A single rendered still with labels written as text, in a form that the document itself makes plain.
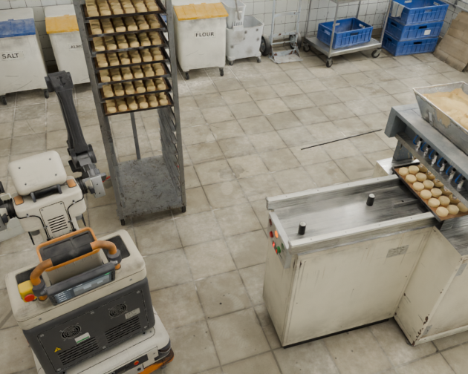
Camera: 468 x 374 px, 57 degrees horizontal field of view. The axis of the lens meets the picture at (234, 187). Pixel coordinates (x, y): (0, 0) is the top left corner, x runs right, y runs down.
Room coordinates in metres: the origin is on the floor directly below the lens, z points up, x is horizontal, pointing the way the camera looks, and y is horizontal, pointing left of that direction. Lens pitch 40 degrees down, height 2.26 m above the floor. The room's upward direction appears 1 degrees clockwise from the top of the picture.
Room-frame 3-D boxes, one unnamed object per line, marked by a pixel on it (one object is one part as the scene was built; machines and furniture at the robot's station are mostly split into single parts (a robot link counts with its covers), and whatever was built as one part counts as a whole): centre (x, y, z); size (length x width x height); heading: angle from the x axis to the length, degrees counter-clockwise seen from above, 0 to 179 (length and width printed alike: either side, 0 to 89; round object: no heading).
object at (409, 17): (5.61, -2.26, 0.50); 0.60 x 0.40 x 0.20; 112
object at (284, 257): (1.38, -0.22, 0.77); 0.24 x 0.04 x 0.14; 17
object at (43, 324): (1.19, 0.68, 0.59); 0.55 x 0.34 x 0.83; 122
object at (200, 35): (4.86, 0.44, 0.38); 0.64 x 0.54 x 0.77; 17
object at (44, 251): (1.17, 0.67, 0.87); 0.23 x 0.15 x 0.11; 122
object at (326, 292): (1.49, -0.57, 0.45); 0.70 x 0.34 x 0.90; 107
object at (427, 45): (5.61, -2.26, 0.10); 0.60 x 0.40 x 0.20; 107
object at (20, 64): (4.22, 2.29, 0.38); 0.64 x 0.54 x 0.77; 22
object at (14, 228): (2.17, 1.65, 0.08); 0.30 x 0.22 x 0.16; 36
